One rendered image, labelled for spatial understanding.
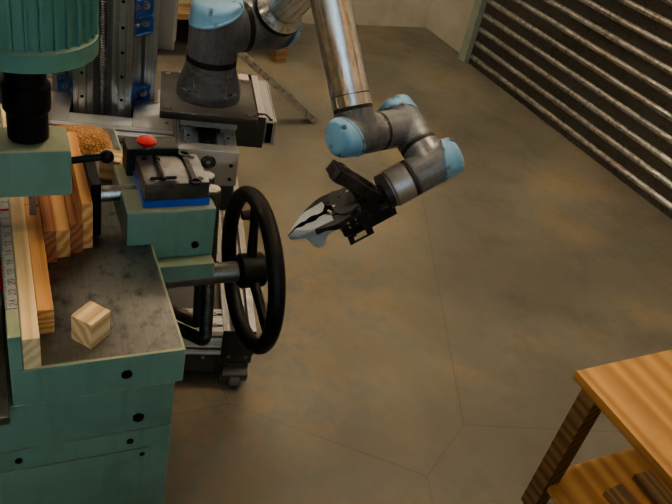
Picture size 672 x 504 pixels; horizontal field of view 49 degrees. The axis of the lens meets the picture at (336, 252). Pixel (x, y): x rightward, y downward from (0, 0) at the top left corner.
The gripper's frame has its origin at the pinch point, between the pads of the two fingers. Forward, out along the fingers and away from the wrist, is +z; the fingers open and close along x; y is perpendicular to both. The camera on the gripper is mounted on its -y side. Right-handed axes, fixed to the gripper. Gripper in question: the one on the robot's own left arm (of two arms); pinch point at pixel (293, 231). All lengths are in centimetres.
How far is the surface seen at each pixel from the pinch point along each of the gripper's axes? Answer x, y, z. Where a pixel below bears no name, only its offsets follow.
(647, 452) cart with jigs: -46, 57, -42
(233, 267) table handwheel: -11.9, -9.7, 12.1
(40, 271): -23, -35, 33
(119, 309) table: -27.7, -26.8, 26.6
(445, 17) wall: 317, 175, -168
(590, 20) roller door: 190, 136, -194
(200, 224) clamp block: -13.7, -22.3, 12.7
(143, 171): -8.8, -32.2, 16.2
